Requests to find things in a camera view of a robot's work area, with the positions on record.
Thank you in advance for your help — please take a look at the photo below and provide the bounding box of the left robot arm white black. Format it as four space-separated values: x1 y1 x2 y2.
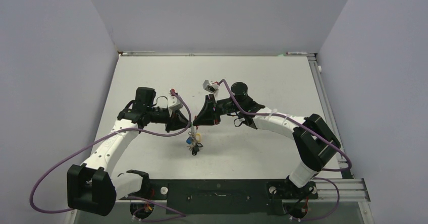
67 87 191 216

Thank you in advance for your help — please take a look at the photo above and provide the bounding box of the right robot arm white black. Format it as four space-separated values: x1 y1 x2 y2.
193 80 341 198

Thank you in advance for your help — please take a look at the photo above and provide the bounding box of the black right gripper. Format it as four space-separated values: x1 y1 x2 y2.
193 93 242 126

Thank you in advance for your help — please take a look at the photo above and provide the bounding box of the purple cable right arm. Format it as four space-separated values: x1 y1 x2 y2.
219 79 352 222

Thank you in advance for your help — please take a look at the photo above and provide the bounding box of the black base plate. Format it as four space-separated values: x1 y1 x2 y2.
127 179 318 216

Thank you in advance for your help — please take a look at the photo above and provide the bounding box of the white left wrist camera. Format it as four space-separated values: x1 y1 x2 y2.
168 95 183 111

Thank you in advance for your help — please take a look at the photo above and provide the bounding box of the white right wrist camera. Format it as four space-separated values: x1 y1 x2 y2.
202 80 219 94

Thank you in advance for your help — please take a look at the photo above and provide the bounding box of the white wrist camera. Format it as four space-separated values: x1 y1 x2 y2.
202 80 219 94
168 95 183 111

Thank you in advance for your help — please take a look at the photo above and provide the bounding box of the metal key holder red handle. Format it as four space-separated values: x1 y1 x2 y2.
186 124 203 156

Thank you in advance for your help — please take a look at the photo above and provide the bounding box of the aluminium frame rail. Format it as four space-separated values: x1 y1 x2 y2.
67 52 369 223

